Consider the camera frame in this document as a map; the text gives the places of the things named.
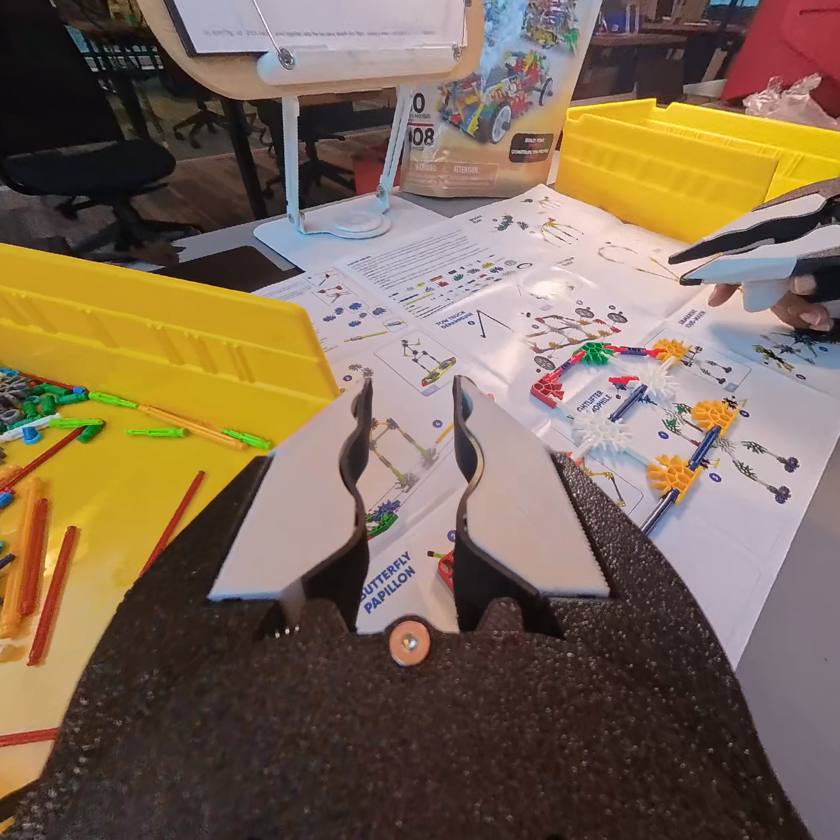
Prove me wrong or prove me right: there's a white stand frame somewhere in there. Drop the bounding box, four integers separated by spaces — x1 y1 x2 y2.
256 40 468 240

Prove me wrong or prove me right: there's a toy building instruction sheet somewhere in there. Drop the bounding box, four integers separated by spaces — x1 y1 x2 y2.
256 184 840 670

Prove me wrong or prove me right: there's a flat dark device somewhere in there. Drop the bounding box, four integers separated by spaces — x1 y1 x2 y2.
158 247 300 294

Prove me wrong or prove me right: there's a white round disc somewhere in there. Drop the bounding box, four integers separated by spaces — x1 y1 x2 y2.
254 197 397 273

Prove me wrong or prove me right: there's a person's right hand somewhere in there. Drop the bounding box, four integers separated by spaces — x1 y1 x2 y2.
772 292 840 332

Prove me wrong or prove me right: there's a pile of toy rods and connectors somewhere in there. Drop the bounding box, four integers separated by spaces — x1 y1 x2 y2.
0 368 274 664

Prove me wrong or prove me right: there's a printed paper sheet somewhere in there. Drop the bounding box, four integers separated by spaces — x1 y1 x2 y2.
164 0 468 56

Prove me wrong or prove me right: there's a black office chair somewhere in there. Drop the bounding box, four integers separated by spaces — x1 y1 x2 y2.
0 0 181 253

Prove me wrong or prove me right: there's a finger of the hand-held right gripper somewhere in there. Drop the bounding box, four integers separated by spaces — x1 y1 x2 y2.
670 179 840 265
682 235 840 315

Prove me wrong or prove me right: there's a construction toy box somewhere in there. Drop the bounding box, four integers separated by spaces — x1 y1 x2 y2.
401 0 605 198

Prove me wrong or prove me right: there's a red cloth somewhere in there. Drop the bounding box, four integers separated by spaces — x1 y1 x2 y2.
722 0 840 119

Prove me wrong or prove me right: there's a colourful rod connector toy model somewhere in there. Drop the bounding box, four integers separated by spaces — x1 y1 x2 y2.
531 339 739 536

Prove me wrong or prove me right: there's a clear plastic bag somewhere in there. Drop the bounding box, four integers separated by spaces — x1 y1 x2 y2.
742 75 840 132

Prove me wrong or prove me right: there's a yellow plastic bin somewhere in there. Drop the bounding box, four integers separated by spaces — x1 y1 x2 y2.
558 112 791 245
0 243 340 775
567 99 840 200

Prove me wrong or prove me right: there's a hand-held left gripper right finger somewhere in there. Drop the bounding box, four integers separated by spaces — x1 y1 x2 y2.
453 377 611 631

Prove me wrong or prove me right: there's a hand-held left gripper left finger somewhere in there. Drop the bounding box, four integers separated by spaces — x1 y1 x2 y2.
210 381 372 634

